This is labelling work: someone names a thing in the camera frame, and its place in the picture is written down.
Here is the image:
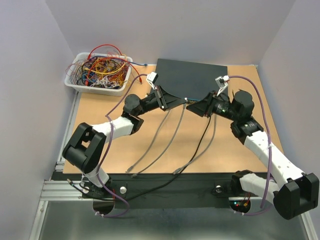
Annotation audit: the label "grey ethernet cable short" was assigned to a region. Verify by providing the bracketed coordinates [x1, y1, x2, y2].
[126, 103, 187, 178]

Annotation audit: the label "aluminium frame rail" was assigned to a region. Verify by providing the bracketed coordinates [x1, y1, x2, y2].
[28, 92, 86, 240]

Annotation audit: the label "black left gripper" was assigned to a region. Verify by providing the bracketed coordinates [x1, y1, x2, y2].
[136, 85, 186, 117]

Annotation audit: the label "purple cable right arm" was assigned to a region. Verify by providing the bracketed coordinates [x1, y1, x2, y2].
[227, 75, 276, 216]

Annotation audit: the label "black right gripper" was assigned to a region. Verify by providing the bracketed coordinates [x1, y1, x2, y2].
[185, 90, 239, 122]

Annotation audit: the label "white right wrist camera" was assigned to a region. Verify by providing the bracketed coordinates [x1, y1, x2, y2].
[215, 75, 230, 97]

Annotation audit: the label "teal network switch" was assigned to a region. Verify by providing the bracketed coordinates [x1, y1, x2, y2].
[155, 58, 228, 101]

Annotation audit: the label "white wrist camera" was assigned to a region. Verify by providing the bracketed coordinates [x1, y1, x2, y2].
[215, 75, 230, 97]
[146, 71, 158, 89]

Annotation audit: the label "white plastic basket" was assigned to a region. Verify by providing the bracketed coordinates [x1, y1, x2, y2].
[64, 52, 133, 96]

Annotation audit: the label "tangled coloured wires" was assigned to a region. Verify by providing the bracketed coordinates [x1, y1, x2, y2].
[65, 44, 148, 90]

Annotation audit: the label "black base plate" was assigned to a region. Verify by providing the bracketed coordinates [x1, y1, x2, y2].
[51, 169, 271, 210]

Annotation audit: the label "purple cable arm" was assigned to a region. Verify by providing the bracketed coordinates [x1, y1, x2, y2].
[227, 75, 276, 216]
[93, 73, 152, 218]

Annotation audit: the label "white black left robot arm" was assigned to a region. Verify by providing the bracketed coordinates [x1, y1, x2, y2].
[62, 86, 187, 197]

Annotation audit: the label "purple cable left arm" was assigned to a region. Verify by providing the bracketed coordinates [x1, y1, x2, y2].
[93, 73, 152, 218]

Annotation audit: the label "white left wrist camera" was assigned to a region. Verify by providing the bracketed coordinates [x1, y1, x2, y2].
[146, 71, 158, 89]

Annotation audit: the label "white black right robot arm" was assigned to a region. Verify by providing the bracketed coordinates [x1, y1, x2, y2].
[187, 90, 320, 220]

